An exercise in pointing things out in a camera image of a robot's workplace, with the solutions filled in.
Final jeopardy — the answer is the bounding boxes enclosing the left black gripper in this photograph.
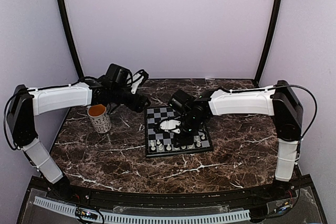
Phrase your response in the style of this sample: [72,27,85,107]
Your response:
[111,86,151,113]

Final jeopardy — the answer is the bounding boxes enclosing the black grey chessboard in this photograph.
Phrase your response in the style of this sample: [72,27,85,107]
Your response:
[144,106,214,158]

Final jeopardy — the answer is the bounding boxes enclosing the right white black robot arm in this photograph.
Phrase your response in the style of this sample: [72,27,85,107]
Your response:
[159,80,306,200]

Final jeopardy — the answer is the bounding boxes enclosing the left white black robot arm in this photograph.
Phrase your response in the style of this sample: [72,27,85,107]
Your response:
[3,63,150,201]

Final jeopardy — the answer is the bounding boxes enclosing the white patterned mug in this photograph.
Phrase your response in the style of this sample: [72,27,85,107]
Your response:
[87,104,112,134]

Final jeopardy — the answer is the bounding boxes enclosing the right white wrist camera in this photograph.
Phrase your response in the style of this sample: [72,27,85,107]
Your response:
[159,119,181,134]

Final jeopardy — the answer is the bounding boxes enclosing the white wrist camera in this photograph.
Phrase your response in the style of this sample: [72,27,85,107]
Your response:
[131,69,149,94]
[159,119,181,134]

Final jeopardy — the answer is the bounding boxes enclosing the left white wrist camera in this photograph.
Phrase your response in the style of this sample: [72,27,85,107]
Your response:
[131,69,149,94]

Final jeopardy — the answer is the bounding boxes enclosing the black front rail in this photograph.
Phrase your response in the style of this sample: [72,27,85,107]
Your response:
[26,176,313,209]

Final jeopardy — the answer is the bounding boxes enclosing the white slotted cable duct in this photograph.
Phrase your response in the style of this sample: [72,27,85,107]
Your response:
[33,196,250,223]

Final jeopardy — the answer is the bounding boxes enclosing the left black frame post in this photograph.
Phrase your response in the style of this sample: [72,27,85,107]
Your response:
[57,0,84,78]

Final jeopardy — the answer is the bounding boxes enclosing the black frame post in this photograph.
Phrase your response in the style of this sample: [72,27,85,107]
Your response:
[57,0,84,78]
[253,0,281,87]

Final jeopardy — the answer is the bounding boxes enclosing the right black frame post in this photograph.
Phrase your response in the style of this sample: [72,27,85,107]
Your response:
[253,0,281,87]

